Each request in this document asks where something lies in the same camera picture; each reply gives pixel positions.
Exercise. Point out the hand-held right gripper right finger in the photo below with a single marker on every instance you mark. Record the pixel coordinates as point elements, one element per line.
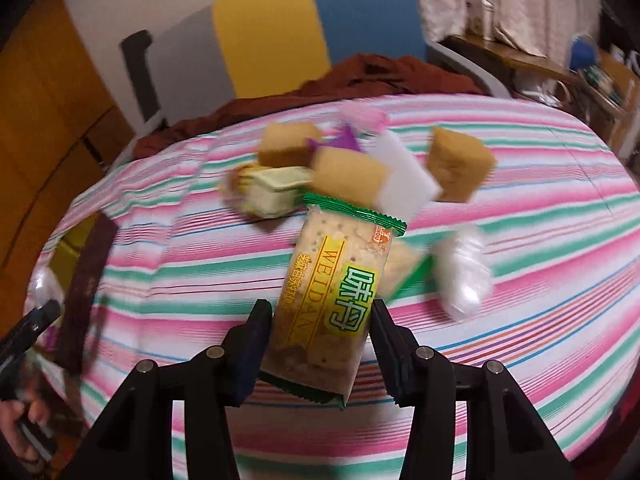
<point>389,357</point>

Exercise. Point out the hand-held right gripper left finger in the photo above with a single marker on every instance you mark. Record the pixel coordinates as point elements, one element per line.
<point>254,357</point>

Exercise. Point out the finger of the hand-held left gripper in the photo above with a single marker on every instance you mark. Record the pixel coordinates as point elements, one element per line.
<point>30,327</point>

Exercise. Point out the gold tin box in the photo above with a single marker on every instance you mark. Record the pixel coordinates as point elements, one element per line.
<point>85,290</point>

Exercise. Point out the green cracker packet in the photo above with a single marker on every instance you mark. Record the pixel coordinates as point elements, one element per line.
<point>405,265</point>
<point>325,280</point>

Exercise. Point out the clear plastic packet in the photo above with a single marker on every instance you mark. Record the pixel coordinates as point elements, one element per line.
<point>465,275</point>

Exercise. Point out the pale yellow snack packet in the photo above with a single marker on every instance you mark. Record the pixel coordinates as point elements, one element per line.
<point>267,190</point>

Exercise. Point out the person's left hand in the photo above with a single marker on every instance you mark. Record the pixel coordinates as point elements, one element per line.
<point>36,410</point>

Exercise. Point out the clear plastic bag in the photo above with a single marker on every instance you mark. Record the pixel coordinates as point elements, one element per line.
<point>45,282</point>

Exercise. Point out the striped pink green sheet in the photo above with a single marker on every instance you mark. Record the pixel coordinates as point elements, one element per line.
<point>500,360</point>

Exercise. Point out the white sponge block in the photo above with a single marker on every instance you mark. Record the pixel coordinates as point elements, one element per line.
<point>406,180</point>

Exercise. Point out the wooden wardrobe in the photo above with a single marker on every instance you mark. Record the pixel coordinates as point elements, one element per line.
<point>45,110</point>

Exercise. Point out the purple wrapper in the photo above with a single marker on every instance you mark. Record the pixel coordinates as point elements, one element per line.
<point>347,139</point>

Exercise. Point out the pink packet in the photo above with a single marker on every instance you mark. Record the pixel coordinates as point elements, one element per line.
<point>362,112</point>

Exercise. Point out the rust brown cloth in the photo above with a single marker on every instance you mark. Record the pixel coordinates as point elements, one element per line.
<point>400,80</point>

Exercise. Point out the black rolled mat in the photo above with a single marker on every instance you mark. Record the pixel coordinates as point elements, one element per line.
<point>137,70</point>

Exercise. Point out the grey yellow blue chair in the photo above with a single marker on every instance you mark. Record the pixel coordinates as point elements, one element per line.
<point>260,35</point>

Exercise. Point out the cluttered wooden desk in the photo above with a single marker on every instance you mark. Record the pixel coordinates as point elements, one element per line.
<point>575,90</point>

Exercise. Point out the blue container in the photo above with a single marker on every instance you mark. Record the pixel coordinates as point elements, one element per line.
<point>582,55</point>

